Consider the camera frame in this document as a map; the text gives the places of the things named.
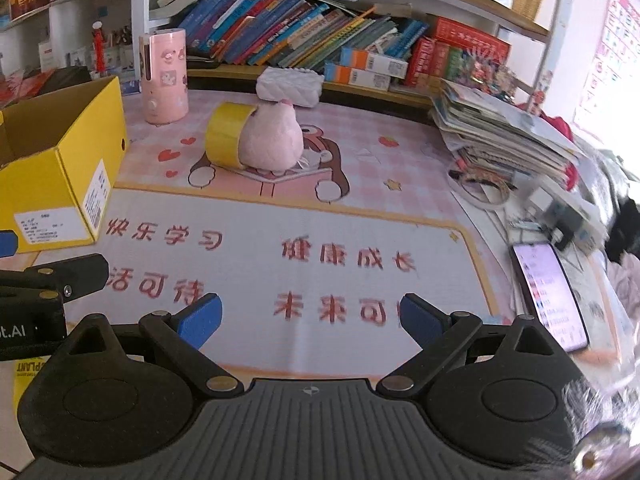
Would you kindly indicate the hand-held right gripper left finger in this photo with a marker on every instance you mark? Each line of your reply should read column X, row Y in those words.
column 200, row 321

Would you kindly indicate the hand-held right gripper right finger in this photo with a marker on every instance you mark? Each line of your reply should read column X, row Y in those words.
column 420, row 319

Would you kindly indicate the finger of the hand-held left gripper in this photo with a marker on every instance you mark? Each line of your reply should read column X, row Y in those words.
column 75, row 275
column 7, row 243

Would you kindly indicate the yellow cardboard box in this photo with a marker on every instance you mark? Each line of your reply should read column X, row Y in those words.
column 70, row 160

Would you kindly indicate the yellow tape roll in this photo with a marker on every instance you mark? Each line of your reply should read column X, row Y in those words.
column 222, row 132

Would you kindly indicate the pink plush toy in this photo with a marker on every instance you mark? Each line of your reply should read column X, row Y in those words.
column 272, row 137

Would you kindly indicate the smartphone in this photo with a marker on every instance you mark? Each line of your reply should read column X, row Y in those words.
column 547, row 295

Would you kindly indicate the pink printed desk mat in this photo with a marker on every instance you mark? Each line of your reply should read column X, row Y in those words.
column 300, row 210

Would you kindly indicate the red plastic bag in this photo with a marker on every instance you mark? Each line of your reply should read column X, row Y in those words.
column 20, row 87

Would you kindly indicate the white power strip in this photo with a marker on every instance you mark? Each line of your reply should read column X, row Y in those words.
column 565, row 215

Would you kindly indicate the white box red label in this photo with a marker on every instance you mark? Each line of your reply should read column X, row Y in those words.
column 48, row 55

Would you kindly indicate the stack of magazines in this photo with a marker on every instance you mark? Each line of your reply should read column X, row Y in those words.
column 500, row 130

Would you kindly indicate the red bottle white cap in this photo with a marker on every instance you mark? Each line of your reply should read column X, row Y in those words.
column 97, row 50

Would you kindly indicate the pink cylindrical container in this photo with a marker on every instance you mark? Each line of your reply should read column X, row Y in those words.
column 162, row 77

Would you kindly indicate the white pen holder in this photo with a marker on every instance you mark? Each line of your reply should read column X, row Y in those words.
column 117, row 55

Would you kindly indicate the dark cloth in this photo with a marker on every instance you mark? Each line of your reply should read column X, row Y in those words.
column 625, row 220

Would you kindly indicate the red fabric item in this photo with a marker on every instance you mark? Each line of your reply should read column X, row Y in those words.
column 552, row 122

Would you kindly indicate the white desk shelf unit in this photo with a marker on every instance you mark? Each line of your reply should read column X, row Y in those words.
column 75, row 10

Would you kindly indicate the orange white small box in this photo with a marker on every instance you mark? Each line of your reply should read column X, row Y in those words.
column 357, row 80
column 372, row 62

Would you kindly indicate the wooden bookshelf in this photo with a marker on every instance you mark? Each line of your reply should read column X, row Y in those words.
column 240, row 72

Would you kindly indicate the white quilted pouch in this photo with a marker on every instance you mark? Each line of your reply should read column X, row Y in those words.
column 287, row 85

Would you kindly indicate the red boxed book set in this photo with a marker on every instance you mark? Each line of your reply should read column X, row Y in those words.
column 460, row 55

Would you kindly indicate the row of colourful books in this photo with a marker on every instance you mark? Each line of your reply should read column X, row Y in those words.
column 300, row 30

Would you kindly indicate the wall poster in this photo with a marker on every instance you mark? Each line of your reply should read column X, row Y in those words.
column 612, row 60

